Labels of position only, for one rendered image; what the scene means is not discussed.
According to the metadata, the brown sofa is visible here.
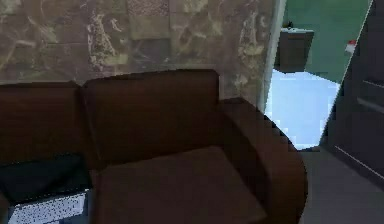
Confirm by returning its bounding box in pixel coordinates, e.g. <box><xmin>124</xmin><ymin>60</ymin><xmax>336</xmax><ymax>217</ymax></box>
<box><xmin>0</xmin><ymin>68</ymin><xmax>309</xmax><ymax>224</ymax></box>

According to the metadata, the dark brown cabinet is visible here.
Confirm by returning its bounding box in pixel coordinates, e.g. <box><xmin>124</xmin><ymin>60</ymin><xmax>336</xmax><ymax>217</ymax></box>
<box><xmin>274</xmin><ymin>27</ymin><xmax>315</xmax><ymax>74</ymax></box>

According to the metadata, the grey laptop with black screen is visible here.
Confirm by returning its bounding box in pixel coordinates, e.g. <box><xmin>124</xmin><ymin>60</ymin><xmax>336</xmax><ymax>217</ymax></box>
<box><xmin>0</xmin><ymin>152</ymin><xmax>92</xmax><ymax>224</ymax></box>

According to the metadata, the small red and white object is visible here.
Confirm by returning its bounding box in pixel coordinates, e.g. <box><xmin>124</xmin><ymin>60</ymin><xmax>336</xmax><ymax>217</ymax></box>
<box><xmin>345</xmin><ymin>40</ymin><xmax>358</xmax><ymax>54</ymax></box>

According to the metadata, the dark grey room door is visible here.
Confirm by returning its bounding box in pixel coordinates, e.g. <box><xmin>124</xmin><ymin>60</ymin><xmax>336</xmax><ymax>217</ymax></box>
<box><xmin>319</xmin><ymin>0</ymin><xmax>384</xmax><ymax>190</ymax></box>

